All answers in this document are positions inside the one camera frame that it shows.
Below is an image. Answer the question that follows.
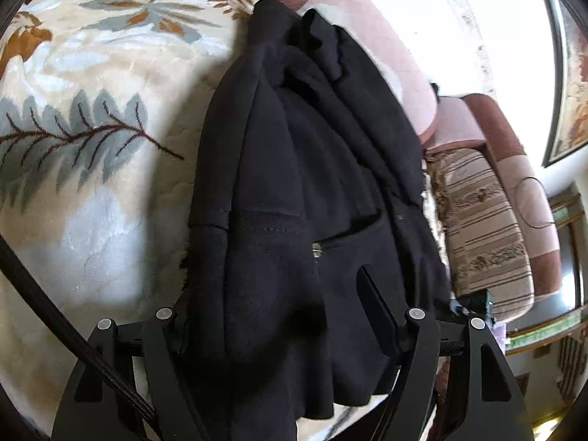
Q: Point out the black coat with fur collar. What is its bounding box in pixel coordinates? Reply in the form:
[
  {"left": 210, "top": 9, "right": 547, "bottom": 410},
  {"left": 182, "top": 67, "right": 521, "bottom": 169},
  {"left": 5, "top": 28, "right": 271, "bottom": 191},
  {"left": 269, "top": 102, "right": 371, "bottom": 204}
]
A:
[{"left": 178, "top": 0, "right": 449, "bottom": 440}]

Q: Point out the striped beige cushion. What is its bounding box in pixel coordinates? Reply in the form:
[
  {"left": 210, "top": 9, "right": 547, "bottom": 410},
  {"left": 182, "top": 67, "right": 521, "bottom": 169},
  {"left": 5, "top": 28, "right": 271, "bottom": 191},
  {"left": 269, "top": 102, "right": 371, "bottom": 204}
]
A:
[{"left": 426, "top": 148, "right": 534, "bottom": 323}]

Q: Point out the pink headboard cushion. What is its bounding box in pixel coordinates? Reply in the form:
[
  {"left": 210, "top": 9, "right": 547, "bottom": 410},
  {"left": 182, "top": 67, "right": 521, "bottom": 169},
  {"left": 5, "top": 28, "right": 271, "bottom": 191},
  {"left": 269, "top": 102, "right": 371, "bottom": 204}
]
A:
[{"left": 426, "top": 94, "right": 562, "bottom": 299}]

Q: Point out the leaf pattern plush blanket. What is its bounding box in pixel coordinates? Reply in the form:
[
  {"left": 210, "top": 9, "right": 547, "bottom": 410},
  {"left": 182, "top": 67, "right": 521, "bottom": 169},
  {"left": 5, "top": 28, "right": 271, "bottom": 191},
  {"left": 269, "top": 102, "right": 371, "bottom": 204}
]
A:
[{"left": 0, "top": 0, "right": 443, "bottom": 441}]

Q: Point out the long pink bolster pillow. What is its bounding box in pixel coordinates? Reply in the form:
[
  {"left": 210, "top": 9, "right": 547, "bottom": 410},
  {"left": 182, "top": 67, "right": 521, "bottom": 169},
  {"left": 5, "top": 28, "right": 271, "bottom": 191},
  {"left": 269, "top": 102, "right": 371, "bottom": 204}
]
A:
[{"left": 279, "top": 0, "right": 438, "bottom": 143}]

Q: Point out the black cable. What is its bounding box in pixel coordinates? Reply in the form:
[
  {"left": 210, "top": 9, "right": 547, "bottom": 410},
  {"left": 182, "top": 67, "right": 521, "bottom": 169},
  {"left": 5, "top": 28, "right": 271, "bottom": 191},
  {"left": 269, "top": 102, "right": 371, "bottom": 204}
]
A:
[{"left": 0, "top": 233, "right": 158, "bottom": 423}]

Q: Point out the framed wall picture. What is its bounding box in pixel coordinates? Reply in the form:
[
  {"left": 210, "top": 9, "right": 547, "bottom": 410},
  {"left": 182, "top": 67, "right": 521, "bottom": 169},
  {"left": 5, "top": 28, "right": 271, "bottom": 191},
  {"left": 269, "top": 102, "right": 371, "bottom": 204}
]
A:
[{"left": 542, "top": 0, "right": 587, "bottom": 167}]

